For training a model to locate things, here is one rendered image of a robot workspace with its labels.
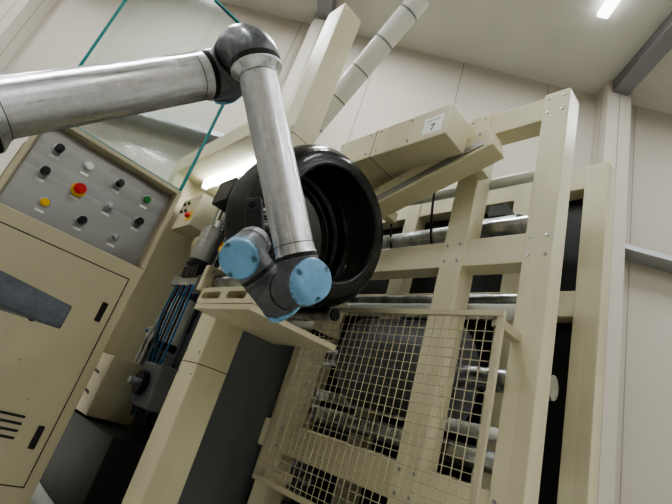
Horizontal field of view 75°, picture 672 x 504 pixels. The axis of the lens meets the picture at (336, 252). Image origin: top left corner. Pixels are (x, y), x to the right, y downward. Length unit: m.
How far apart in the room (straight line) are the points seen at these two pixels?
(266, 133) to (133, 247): 1.10
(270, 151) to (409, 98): 5.44
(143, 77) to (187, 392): 1.03
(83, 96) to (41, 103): 0.07
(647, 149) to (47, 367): 6.83
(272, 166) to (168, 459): 1.09
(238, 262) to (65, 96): 0.45
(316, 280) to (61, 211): 1.22
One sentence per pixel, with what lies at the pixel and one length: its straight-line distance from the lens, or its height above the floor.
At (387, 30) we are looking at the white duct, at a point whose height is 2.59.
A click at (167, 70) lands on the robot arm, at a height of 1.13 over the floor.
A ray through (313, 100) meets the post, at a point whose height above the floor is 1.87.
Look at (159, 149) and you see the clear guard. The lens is 2.04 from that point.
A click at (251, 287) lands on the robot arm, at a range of 1.00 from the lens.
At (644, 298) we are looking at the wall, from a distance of 6.08.
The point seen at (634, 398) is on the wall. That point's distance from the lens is 5.69.
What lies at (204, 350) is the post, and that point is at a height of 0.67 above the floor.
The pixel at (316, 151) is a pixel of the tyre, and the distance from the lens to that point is 1.51.
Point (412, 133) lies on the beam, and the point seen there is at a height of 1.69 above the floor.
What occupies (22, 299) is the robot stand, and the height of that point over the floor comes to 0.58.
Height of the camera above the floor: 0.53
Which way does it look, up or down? 22 degrees up
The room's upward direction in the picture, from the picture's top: 18 degrees clockwise
